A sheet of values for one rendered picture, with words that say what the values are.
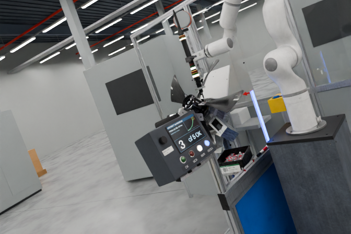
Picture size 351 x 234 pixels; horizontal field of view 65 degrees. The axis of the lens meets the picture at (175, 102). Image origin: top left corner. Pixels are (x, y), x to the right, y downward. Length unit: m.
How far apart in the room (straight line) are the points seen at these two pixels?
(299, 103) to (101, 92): 3.67
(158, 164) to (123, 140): 3.67
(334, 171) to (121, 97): 3.52
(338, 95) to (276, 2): 1.03
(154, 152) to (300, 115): 0.77
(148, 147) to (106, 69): 3.59
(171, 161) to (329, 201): 0.82
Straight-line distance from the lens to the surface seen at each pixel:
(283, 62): 1.35
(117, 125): 4.62
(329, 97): 2.26
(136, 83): 4.21
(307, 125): 1.46
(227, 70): 2.15
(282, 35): 1.44
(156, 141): 0.96
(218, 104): 1.69
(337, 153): 1.38
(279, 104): 1.83
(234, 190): 1.33
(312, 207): 1.55
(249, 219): 1.46
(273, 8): 1.41
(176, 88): 2.06
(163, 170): 0.98
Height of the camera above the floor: 1.39
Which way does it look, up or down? 4 degrees down
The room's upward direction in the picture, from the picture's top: 20 degrees counter-clockwise
